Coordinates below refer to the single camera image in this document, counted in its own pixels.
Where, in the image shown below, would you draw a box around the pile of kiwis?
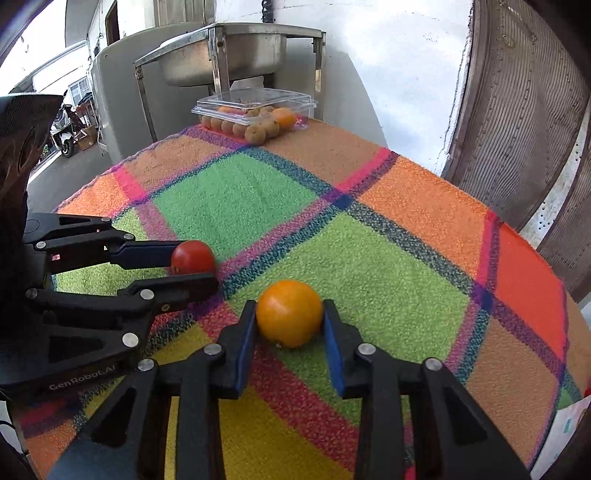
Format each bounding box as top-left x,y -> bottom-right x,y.
201,105 -> 281,145

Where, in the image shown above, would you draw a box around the small red tomato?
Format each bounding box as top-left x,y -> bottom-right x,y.
171,240 -> 217,276

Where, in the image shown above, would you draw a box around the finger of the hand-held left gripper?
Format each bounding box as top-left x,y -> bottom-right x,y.
25,272 -> 220,370
22,212 -> 185,278

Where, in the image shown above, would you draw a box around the colourful checked blanket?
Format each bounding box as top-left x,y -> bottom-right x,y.
18,117 -> 591,480

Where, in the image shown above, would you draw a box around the orange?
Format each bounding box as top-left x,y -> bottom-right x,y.
272,107 -> 297,131
256,280 -> 324,349

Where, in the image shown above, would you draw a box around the grey rounded cabinet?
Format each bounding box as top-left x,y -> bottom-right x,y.
89,34 -> 213,162

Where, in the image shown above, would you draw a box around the metal sink with stand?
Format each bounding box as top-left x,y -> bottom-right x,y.
134,22 -> 328,144

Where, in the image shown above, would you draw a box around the parked scooter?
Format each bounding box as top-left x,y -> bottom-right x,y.
48,90 -> 81,158

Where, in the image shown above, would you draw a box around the cardboard box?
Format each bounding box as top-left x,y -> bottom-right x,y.
74,127 -> 99,152

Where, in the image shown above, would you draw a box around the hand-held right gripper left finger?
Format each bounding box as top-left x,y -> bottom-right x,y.
48,300 -> 258,480

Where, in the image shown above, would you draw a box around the clear plastic container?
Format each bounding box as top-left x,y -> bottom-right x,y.
191,88 -> 318,139

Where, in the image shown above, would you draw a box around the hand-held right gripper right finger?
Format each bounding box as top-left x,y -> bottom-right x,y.
322,299 -> 532,480

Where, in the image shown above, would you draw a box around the white tissue pack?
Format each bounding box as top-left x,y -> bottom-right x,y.
531,401 -> 591,476

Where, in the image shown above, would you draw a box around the brown quilted door curtain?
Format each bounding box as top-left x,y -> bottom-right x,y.
441,0 -> 589,234
538,111 -> 591,303

